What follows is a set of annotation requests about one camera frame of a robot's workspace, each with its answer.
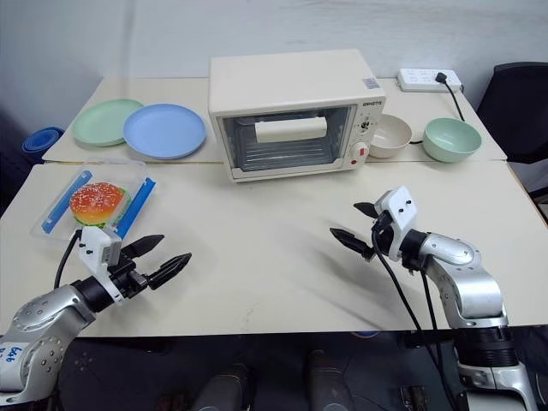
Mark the blue round ribbed object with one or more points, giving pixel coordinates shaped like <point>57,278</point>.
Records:
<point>43,139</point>

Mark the white power strip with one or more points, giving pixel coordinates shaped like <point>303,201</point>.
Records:
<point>419,79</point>

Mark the green bowl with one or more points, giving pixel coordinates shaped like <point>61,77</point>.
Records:
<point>451,139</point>

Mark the dark rounded shape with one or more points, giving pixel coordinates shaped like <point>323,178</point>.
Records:
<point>222,387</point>

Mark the black office chair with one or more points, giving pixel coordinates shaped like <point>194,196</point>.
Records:
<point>514,111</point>

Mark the cream toaster oven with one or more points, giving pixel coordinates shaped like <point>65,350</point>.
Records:
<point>291,81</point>

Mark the toy hamburger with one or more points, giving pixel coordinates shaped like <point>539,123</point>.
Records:
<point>96,201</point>

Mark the green plastic plate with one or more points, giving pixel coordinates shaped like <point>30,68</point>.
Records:
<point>100,122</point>

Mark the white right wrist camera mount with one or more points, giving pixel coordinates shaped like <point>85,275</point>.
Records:
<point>402,210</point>

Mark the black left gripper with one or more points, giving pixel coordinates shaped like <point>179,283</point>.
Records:
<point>128,276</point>

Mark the clear container with blue clips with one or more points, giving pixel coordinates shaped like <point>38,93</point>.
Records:
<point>137,201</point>

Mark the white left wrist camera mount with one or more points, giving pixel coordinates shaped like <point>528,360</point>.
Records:
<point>92,250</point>

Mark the beige bowl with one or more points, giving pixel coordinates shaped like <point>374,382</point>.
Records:
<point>391,137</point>

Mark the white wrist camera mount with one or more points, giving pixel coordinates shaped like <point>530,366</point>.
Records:
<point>92,250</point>
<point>402,210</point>

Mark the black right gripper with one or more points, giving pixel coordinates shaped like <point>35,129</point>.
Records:
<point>385,237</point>

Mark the blue plastic plate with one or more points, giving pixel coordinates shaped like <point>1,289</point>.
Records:
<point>164,132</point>

